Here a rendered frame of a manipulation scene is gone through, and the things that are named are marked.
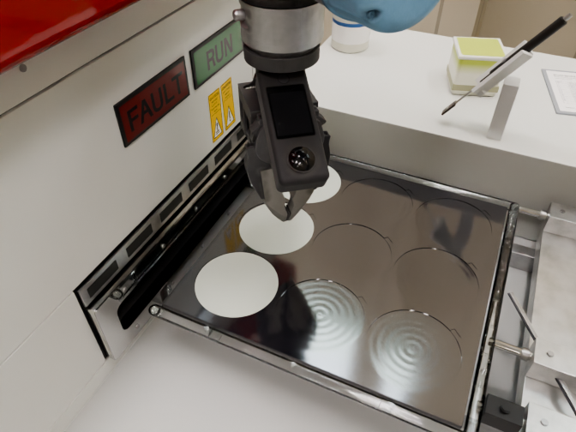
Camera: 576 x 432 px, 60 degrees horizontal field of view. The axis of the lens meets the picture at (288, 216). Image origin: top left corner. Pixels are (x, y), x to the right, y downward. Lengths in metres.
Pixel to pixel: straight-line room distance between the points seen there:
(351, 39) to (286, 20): 0.52
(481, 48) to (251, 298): 0.53
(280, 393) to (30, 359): 0.27
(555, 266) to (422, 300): 0.20
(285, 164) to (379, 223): 0.28
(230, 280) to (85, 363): 0.18
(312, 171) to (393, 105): 0.40
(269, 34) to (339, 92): 0.41
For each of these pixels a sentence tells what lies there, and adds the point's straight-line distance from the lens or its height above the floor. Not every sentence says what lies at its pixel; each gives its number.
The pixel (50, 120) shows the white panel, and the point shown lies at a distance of 0.46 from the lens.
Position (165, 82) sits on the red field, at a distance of 0.56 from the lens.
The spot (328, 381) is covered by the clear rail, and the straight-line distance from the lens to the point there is 0.53.
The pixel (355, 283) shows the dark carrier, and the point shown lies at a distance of 0.61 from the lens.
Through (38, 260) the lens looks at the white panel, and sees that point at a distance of 0.49.
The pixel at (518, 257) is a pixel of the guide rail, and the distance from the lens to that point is 0.78.
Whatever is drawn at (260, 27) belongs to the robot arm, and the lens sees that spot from 0.44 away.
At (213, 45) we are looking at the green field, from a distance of 0.63.
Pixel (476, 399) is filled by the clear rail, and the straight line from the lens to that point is 0.55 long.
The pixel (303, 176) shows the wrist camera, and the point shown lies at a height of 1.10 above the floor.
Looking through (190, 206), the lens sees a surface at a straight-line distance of 0.65.
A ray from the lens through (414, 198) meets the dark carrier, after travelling 0.74.
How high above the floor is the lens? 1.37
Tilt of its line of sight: 43 degrees down
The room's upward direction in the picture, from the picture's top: straight up
